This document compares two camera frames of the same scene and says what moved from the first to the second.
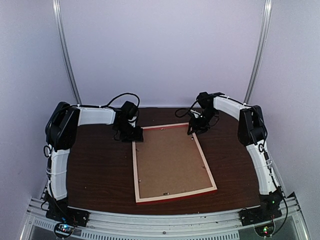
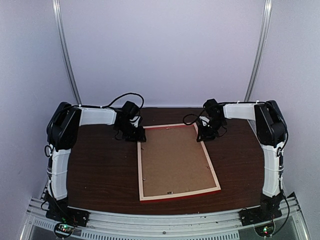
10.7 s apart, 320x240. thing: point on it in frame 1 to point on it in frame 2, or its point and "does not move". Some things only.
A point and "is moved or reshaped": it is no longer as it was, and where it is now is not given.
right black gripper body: [203, 123] to [211, 131]
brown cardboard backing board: [168, 161] does not move
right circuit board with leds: [265, 230] does not move
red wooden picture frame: [146, 200] is moved or reshaped
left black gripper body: [128, 133] does not move
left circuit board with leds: [64, 229] does not move
